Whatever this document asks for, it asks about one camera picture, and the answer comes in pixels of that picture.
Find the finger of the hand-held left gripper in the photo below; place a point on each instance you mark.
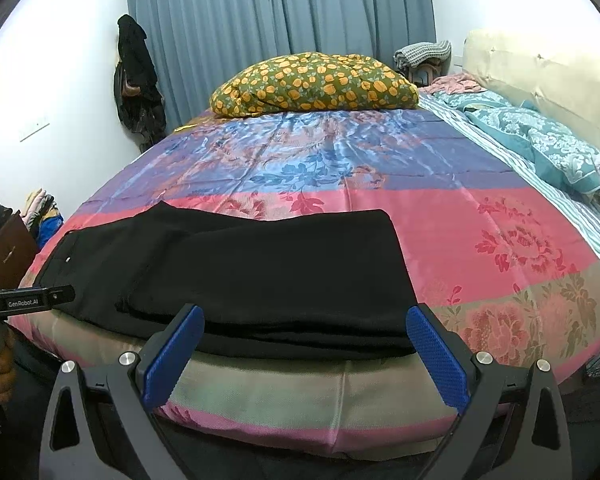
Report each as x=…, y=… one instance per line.
x=60, y=294

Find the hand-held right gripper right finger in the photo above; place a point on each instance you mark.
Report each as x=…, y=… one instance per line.
x=437, y=360

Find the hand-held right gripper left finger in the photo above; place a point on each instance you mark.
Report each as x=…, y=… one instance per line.
x=172, y=360

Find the black pants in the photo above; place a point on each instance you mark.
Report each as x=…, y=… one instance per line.
x=255, y=280

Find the brown bag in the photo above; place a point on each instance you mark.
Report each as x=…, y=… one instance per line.
x=15, y=255

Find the pile of colourful clothes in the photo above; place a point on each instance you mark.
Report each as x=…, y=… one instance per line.
x=42, y=215

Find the colourful floral bedspread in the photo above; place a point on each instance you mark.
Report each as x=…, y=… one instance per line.
x=430, y=170

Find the dark hanging clothes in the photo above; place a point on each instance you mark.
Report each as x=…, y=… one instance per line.
x=135, y=70

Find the pink cloth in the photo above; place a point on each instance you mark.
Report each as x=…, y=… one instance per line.
x=455, y=84

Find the dark bag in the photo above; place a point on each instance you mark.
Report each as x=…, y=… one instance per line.
x=427, y=74

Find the blue curtain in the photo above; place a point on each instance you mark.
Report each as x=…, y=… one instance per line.
x=350, y=5
x=200, y=35

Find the yellow floral folded quilt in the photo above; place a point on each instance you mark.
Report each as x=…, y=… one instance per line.
x=315, y=85

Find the cream padded headboard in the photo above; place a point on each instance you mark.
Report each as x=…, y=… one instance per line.
x=545, y=75

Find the grey folded towel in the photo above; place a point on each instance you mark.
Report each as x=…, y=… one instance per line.
x=422, y=52

